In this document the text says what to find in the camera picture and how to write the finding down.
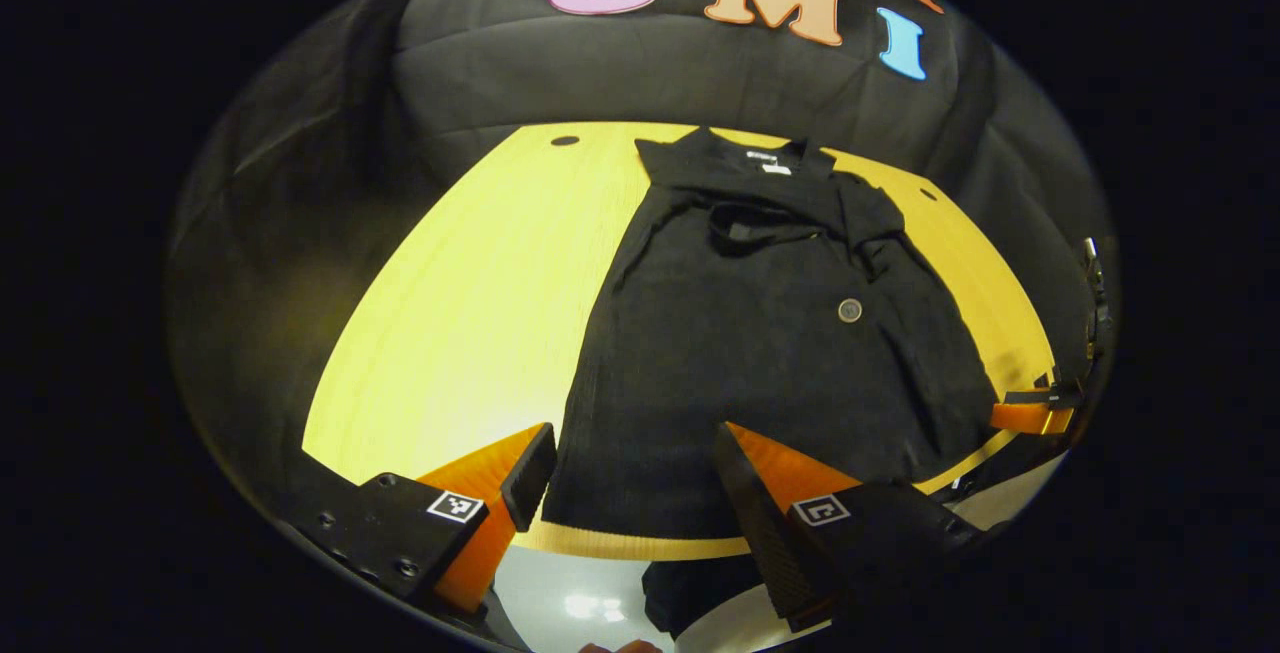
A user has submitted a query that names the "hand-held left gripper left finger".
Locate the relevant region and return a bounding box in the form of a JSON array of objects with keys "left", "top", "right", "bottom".
[{"left": 290, "top": 421, "right": 559, "bottom": 620}]

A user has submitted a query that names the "black backdrop cloth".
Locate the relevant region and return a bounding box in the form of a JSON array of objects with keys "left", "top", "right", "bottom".
[{"left": 165, "top": 0, "right": 1116, "bottom": 494}]

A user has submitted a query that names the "black button-up garment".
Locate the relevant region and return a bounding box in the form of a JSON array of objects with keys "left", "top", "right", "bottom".
[{"left": 540, "top": 126, "right": 1003, "bottom": 639}]

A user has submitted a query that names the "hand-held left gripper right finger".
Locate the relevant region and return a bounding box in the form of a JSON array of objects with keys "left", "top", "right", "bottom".
[{"left": 713, "top": 421, "right": 991, "bottom": 634}]

